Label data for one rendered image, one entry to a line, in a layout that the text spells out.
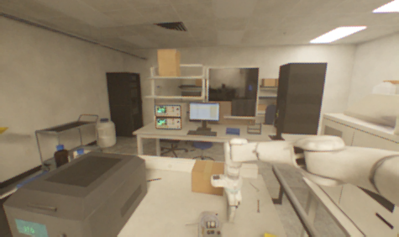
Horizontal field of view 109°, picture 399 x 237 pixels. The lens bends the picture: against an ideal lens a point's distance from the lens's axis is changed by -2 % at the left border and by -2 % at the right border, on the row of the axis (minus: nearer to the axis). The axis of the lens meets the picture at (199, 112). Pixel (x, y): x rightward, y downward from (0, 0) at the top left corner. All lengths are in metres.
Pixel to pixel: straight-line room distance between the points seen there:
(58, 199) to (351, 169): 0.94
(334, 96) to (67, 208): 6.05
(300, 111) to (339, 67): 3.58
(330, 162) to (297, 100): 2.21
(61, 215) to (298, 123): 2.62
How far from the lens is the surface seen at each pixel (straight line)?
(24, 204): 1.01
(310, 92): 2.66
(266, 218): 1.09
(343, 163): 0.41
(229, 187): 0.73
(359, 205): 1.22
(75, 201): 0.84
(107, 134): 4.61
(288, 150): 0.49
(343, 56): 6.11
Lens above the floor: 1.64
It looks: 11 degrees down
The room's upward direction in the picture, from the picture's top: straight up
